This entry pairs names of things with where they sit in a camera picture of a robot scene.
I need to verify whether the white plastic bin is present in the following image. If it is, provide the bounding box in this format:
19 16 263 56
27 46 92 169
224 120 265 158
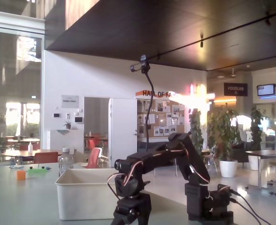
55 168 129 221

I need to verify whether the green flat block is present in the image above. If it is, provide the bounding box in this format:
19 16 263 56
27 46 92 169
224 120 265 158
27 167 47 174

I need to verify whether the coral chair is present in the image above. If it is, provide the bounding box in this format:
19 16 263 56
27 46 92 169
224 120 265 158
84 147 101 169

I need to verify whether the white door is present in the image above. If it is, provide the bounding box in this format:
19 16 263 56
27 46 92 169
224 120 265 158
109 97 138 168

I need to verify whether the clear plastic water bottle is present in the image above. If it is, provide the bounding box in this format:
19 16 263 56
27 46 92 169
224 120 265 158
58 147 75 178

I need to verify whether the cork noticeboard with papers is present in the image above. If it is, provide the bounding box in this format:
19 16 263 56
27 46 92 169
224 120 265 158
137 99 186 139

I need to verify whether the red chair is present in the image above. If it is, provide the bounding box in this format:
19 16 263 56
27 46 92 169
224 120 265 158
33 151 59 164

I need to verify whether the white plant pot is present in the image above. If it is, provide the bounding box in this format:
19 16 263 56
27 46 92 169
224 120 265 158
247 155 260 171
219 160 238 178

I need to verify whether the tall climbing green plant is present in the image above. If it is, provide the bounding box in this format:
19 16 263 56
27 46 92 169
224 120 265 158
188 108 204 162

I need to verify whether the orange hall of fame sign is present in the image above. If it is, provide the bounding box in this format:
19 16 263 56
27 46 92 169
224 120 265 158
135 90 183 98

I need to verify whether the large bushy green plant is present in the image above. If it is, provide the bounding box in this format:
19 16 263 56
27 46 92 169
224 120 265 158
207 103 243 162

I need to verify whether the wooden cafe table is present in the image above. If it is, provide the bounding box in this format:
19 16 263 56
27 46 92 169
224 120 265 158
0 149 63 160

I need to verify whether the grey table with metal legs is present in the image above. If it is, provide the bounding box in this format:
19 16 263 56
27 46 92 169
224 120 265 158
245 150 276 195

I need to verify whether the slim green plant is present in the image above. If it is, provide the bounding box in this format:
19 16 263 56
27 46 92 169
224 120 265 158
249 107 264 150

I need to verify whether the black foodlab sign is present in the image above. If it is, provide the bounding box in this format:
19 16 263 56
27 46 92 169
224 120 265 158
224 82 248 97

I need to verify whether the ceiling fan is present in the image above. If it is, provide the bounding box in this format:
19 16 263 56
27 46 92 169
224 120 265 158
216 68 237 78

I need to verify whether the black gooseneck clamp mount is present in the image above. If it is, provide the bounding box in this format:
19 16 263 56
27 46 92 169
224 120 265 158
141 70 155 153

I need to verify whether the black cable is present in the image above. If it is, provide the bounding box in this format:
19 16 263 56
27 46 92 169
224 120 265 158
230 198 262 225
230 189 273 225

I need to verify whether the grey wall poster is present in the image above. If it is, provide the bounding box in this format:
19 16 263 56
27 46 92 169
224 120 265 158
61 95 80 109

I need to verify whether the black camera on gooseneck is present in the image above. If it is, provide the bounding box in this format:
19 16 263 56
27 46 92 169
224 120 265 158
130 54 151 74

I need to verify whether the wall display screen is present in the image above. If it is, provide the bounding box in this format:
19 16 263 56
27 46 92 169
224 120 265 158
257 83 276 97

